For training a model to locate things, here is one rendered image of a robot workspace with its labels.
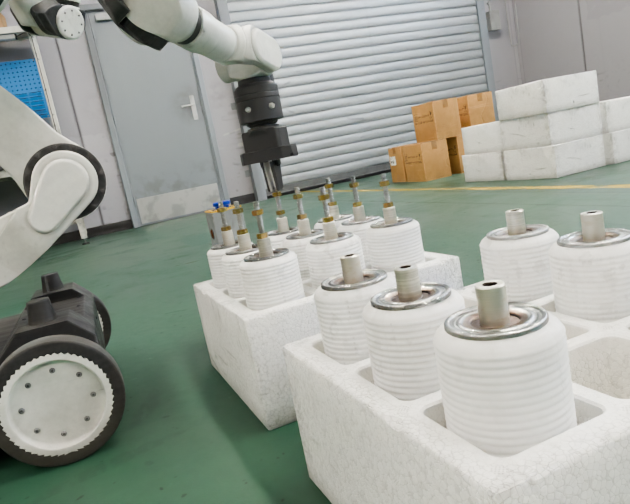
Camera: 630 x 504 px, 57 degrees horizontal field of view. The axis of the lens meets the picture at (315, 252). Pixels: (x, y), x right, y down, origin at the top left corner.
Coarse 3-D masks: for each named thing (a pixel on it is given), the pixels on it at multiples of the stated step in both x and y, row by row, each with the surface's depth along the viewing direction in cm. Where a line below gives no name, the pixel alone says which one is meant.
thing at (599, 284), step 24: (552, 264) 64; (576, 264) 60; (600, 264) 59; (624, 264) 59; (576, 288) 61; (600, 288) 60; (624, 288) 59; (576, 312) 62; (600, 312) 60; (624, 312) 60
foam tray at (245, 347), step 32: (448, 256) 101; (224, 288) 111; (224, 320) 99; (256, 320) 86; (288, 320) 88; (224, 352) 107; (256, 352) 87; (256, 384) 88; (288, 384) 89; (288, 416) 90
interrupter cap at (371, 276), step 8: (368, 272) 67; (376, 272) 66; (384, 272) 65; (328, 280) 67; (336, 280) 66; (368, 280) 63; (376, 280) 62; (328, 288) 63; (336, 288) 62; (344, 288) 62; (352, 288) 62
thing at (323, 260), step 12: (348, 240) 95; (360, 240) 97; (312, 252) 96; (324, 252) 94; (336, 252) 94; (348, 252) 95; (360, 252) 97; (312, 264) 96; (324, 264) 95; (336, 264) 94; (312, 276) 98; (324, 276) 95
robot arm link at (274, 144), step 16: (272, 96) 112; (240, 112) 114; (256, 112) 112; (272, 112) 112; (256, 128) 114; (272, 128) 113; (256, 144) 115; (272, 144) 114; (288, 144) 116; (256, 160) 116
